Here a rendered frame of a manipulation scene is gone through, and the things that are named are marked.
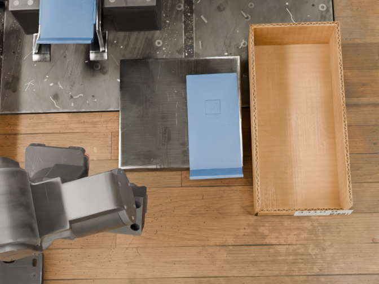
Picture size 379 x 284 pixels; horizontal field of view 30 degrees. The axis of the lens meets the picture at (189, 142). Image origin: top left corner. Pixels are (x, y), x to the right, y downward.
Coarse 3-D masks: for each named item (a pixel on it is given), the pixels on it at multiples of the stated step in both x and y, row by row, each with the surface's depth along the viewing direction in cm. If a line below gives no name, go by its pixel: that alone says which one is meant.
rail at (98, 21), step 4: (100, 0) 95; (100, 4) 95; (100, 8) 95; (100, 12) 95; (96, 16) 94; (100, 16) 94; (96, 20) 94; (100, 20) 94; (96, 24) 94; (100, 24) 94; (96, 28) 94; (100, 28) 94
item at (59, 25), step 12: (48, 0) 95; (60, 0) 95; (72, 0) 95; (84, 0) 95; (48, 12) 94; (60, 12) 95; (72, 12) 95; (84, 12) 95; (48, 24) 94; (60, 24) 94; (72, 24) 94; (84, 24) 94; (48, 36) 94; (60, 36) 94; (72, 36) 94; (84, 36) 94
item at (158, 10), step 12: (36, 12) 97; (108, 12) 97; (120, 12) 97; (132, 12) 97; (144, 12) 97; (156, 12) 97; (24, 24) 100; (36, 24) 100; (120, 24) 101; (132, 24) 101; (144, 24) 101; (156, 24) 101
